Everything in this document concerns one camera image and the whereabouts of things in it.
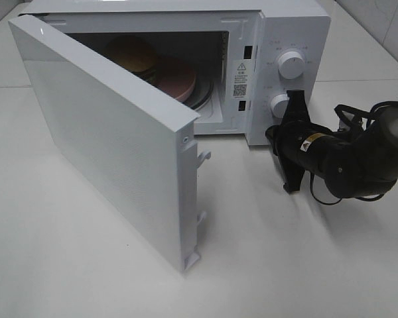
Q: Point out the pink plate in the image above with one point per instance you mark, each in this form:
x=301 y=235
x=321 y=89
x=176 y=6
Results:
x=175 y=77

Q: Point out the white microwave door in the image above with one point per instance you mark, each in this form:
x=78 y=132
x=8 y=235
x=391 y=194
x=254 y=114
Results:
x=132 y=142

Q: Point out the white microwave knob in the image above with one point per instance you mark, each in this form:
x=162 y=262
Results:
x=278 y=105
x=291 y=64

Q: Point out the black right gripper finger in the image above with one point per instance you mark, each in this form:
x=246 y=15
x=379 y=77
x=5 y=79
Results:
x=292 y=172
x=297 y=110

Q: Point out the burger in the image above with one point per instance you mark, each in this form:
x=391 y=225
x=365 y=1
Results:
x=135 y=55

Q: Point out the glass microwave turntable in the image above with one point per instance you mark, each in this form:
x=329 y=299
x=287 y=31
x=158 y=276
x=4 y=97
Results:
x=201 y=93

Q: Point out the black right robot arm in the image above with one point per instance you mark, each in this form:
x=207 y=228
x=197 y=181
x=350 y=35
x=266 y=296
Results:
x=357 y=161

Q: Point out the white microwave oven body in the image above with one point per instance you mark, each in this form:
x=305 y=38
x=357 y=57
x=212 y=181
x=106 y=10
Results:
x=234 y=43

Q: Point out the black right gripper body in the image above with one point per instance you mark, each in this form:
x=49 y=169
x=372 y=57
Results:
x=310 y=143

